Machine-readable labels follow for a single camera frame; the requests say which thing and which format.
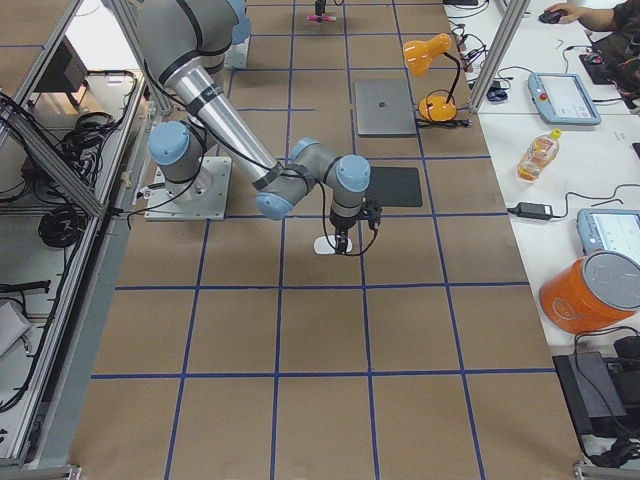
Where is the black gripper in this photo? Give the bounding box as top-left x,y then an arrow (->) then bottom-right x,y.
330,213 -> 360,255

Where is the pink marker pen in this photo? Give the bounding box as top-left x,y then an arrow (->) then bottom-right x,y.
306,14 -> 336,23

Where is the white computer mouse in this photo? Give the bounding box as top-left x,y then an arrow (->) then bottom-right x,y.
313,236 -> 353,255

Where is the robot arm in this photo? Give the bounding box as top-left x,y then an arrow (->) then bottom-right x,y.
136,1 -> 381,255

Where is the black mousepad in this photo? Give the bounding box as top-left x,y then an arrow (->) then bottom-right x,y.
366,167 -> 423,208

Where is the silver laptop notebook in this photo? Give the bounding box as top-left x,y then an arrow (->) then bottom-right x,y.
354,79 -> 416,138

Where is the black desk mouse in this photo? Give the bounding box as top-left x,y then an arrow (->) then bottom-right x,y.
538,11 -> 564,24

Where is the person's hand on mouse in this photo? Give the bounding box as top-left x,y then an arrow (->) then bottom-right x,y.
543,2 -> 585,24

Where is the orange desk lamp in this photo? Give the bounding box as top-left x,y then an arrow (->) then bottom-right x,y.
402,32 -> 459,123

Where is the black power brick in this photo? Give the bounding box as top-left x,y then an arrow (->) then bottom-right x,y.
507,202 -> 554,221

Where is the yellow drink bottle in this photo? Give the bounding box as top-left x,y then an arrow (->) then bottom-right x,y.
517,129 -> 563,181

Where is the blue teach pendant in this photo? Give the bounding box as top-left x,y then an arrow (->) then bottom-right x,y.
527,73 -> 601,126
576,208 -> 639,262

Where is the orange bucket with lid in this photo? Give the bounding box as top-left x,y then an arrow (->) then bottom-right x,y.
539,250 -> 639,334

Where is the black box on floor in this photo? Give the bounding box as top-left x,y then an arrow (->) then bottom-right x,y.
553,352 -> 639,438

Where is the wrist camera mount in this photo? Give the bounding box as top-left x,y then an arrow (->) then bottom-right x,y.
362,200 -> 382,232

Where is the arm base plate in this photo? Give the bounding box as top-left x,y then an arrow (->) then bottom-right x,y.
143,156 -> 232,221

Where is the metal side rack frame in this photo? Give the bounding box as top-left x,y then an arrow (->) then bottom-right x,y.
1,1 -> 144,478

